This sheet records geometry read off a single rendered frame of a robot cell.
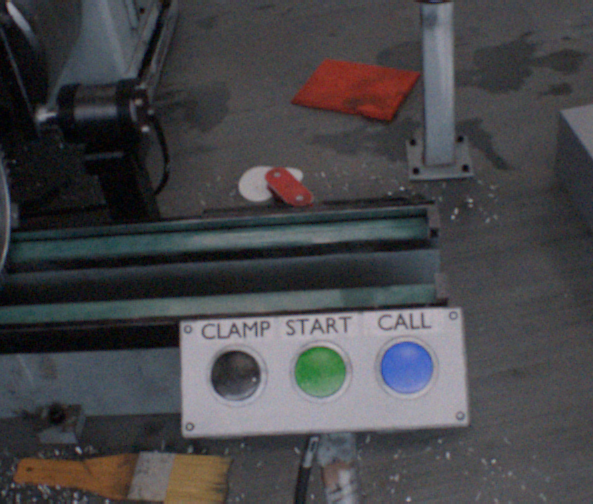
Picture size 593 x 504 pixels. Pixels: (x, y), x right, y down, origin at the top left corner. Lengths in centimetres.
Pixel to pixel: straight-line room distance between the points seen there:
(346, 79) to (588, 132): 39
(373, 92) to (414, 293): 51
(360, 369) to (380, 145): 64
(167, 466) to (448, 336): 37
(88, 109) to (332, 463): 43
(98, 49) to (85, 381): 51
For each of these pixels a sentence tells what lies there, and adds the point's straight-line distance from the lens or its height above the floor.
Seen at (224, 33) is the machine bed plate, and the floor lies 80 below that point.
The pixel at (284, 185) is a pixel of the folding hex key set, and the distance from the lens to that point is 104.
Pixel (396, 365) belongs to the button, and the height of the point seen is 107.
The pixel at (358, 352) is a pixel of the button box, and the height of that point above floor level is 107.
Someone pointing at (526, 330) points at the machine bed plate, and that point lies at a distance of 89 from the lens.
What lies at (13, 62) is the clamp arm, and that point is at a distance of 85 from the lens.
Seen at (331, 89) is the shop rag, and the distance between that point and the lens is 122.
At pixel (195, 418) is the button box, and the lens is 52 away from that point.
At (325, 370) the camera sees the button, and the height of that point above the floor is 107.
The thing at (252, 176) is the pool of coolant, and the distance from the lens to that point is 109.
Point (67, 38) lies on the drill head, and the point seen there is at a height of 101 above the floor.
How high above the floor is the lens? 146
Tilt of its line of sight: 42 degrees down
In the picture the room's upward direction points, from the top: 9 degrees counter-clockwise
